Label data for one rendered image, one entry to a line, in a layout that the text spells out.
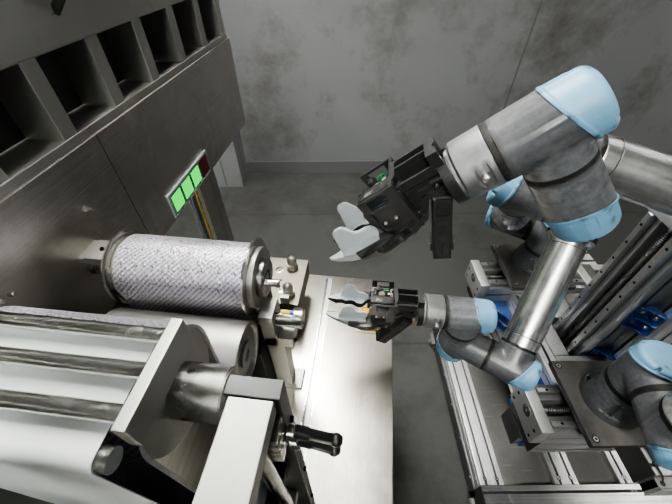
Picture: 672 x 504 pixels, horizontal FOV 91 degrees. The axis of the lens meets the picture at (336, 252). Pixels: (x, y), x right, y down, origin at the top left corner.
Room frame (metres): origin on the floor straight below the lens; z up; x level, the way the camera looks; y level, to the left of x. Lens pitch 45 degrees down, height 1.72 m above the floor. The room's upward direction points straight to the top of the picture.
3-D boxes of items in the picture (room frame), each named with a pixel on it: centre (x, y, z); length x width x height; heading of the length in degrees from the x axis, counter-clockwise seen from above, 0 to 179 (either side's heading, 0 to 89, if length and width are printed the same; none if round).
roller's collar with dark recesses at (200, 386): (0.16, 0.15, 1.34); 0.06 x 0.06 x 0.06; 84
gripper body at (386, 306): (0.44, -0.13, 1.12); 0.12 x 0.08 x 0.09; 84
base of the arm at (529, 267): (0.85, -0.73, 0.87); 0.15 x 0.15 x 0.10
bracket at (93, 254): (0.44, 0.44, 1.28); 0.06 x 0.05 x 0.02; 84
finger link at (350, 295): (0.48, -0.03, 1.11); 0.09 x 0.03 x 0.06; 75
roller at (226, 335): (0.31, 0.28, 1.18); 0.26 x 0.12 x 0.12; 84
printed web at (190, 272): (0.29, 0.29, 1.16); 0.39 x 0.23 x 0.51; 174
